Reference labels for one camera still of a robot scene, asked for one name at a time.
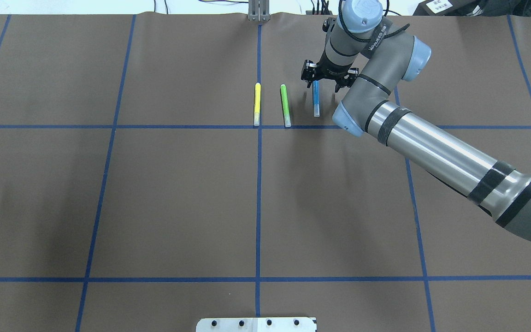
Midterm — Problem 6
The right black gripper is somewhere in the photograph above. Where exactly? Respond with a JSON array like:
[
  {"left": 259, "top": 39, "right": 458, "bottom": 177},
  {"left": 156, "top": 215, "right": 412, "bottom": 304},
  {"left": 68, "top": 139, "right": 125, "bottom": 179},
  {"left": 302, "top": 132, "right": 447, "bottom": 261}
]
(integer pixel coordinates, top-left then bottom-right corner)
[{"left": 301, "top": 59, "right": 360, "bottom": 92}]

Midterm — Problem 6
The blue highlighter pen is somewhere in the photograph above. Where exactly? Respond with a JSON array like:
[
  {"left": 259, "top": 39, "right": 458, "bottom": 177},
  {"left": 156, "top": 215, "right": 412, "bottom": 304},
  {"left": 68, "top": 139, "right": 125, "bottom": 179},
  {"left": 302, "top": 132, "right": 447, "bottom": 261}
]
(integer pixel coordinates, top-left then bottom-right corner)
[{"left": 312, "top": 81, "right": 320, "bottom": 118}]

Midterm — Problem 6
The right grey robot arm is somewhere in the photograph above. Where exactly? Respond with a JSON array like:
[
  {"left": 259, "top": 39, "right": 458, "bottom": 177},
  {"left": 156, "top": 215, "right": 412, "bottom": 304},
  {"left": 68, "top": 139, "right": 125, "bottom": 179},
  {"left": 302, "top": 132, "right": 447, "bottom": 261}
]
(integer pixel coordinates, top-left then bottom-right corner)
[{"left": 301, "top": 0, "right": 531, "bottom": 242}]

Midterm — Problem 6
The green highlighter pen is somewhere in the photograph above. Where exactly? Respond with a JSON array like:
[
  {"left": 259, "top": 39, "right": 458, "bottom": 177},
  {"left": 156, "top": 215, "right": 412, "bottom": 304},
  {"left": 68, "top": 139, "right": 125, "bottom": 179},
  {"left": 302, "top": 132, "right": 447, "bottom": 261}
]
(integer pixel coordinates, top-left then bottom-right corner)
[{"left": 280, "top": 84, "right": 292, "bottom": 128}]

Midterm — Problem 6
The yellow highlighter pen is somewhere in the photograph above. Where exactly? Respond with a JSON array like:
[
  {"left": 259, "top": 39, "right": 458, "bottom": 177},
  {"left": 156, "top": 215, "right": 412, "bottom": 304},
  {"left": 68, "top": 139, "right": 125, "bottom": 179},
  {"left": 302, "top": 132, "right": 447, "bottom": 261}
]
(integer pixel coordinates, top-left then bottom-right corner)
[{"left": 253, "top": 82, "right": 261, "bottom": 127}]

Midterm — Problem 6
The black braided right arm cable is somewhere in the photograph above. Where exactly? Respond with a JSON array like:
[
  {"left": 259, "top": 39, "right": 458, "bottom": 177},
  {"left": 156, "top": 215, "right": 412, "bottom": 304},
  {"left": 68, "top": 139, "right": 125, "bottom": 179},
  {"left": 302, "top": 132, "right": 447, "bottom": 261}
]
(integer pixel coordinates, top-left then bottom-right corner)
[{"left": 335, "top": 0, "right": 411, "bottom": 47}]

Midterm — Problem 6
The aluminium frame post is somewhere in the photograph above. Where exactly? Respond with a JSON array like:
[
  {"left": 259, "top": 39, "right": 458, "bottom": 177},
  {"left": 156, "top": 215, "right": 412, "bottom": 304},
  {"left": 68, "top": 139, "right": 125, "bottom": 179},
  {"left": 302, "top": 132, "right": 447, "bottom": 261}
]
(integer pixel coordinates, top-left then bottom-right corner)
[{"left": 247, "top": 0, "right": 271, "bottom": 23}]

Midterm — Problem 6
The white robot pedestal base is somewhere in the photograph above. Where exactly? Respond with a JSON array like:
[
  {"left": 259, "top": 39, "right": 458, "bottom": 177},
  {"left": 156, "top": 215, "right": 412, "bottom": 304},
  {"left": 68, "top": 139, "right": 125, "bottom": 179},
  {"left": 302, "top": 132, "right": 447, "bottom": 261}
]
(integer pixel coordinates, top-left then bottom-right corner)
[{"left": 195, "top": 316, "right": 318, "bottom": 332}]

